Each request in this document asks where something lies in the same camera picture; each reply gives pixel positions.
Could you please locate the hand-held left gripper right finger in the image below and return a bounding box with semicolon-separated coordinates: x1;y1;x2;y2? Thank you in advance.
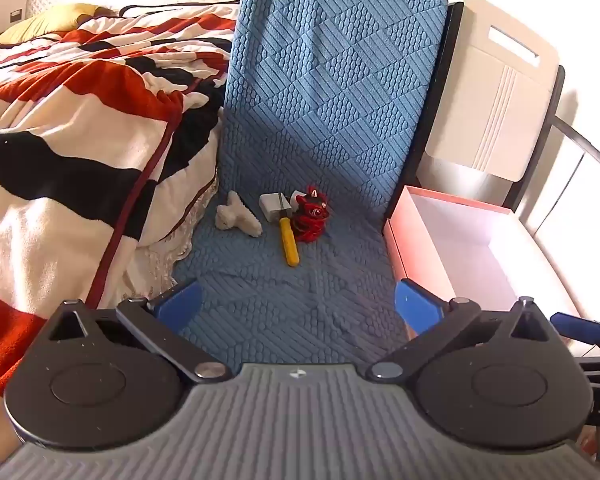
367;277;551;384

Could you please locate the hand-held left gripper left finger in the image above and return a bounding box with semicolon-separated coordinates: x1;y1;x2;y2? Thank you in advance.
47;279;232;384

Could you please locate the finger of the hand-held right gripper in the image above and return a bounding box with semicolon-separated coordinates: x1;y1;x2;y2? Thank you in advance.
550;311;600;347

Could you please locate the pink cardboard box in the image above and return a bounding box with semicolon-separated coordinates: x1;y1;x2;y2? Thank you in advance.
382;185;587;342

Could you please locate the white plush toy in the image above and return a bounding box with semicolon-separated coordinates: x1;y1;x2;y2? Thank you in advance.
215;190;264;238

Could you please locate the red toy figure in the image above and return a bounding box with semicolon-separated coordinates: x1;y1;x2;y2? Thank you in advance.
290;185;331;242

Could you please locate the striped red black white blanket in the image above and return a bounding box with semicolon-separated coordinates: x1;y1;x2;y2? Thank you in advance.
0;2;238;397

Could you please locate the blue textured chair cover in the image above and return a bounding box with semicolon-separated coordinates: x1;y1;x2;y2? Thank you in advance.
171;0;449;362

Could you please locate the yellow pillow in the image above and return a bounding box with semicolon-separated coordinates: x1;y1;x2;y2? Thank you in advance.
0;4;122;44

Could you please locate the yellow handled tool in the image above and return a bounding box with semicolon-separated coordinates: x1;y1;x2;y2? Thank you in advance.
275;193;301;267

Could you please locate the black chair frame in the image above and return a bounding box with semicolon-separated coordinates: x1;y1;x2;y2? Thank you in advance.
381;2;600;217

